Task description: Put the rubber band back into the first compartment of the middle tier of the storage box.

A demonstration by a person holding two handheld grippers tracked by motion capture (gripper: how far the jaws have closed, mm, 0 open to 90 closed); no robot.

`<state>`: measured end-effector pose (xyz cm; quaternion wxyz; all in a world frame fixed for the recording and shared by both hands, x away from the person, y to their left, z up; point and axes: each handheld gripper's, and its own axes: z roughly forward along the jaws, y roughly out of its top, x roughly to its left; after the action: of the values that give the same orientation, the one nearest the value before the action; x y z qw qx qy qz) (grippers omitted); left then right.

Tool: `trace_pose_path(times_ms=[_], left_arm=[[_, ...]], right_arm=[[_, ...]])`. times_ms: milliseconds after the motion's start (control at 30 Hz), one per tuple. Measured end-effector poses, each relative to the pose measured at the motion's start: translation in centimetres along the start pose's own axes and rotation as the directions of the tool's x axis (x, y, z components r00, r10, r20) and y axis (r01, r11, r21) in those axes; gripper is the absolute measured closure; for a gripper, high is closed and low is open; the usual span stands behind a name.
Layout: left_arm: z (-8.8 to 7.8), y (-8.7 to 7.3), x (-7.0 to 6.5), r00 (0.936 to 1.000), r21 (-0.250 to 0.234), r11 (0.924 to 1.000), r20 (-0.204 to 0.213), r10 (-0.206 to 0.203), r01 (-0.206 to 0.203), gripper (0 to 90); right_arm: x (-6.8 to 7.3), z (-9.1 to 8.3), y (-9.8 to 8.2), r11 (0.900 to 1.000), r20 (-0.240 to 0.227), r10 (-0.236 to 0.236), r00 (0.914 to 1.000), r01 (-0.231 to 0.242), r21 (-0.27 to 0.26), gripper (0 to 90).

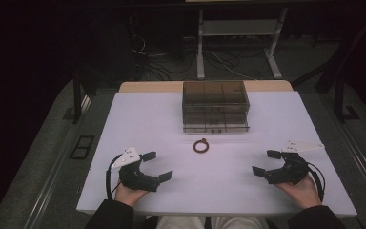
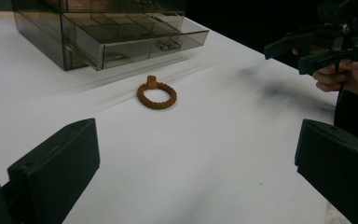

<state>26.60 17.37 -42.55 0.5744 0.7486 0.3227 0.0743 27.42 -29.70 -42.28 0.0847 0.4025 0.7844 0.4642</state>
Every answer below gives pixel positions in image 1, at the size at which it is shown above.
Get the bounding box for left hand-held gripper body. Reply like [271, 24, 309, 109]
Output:
[111, 146, 161, 193]

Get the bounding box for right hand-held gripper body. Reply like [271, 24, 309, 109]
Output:
[265, 140, 326, 186]

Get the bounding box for brown ring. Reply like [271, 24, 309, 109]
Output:
[193, 137, 210, 155]

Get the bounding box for transparent drawer box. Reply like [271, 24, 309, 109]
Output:
[181, 80, 251, 135]

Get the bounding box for person's left hand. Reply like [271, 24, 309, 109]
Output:
[114, 181, 149, 208]

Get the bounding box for person's right hand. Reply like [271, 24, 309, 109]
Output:
[273, 173, 323, 210]

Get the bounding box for person's legs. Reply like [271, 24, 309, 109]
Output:
[154, 215, 271, 229]

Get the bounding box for black floor socket cover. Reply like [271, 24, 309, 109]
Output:
[69, 135, 95, 160]

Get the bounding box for black metal stand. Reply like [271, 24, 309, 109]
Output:
[62, 71, 93, 125]
[314, 9, 366, 124]

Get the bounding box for white metal stand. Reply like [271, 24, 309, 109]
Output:
[195, 7, 290, 80]

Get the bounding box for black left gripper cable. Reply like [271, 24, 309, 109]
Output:
[105, 154, 123, 201]

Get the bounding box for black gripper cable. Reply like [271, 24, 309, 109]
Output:
[105, 154, 123, 201]
[306, 161, 327, 203]

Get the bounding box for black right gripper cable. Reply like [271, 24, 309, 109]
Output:
[306, 161, 327, 203]

